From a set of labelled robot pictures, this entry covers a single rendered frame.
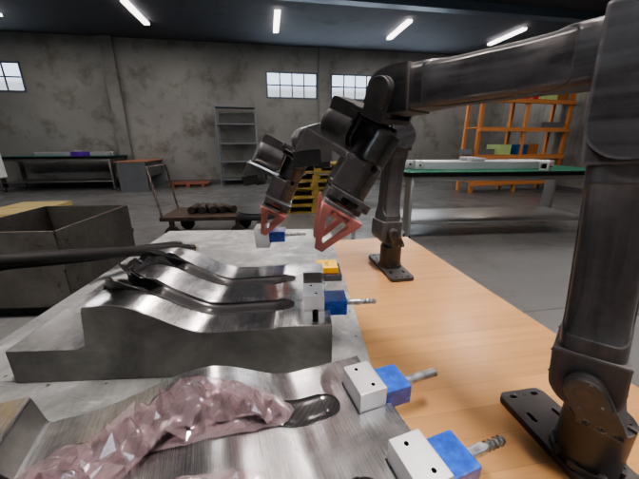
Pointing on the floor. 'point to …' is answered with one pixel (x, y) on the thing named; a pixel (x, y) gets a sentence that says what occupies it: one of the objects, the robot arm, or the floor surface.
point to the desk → (132, 179)
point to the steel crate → (116, 227)
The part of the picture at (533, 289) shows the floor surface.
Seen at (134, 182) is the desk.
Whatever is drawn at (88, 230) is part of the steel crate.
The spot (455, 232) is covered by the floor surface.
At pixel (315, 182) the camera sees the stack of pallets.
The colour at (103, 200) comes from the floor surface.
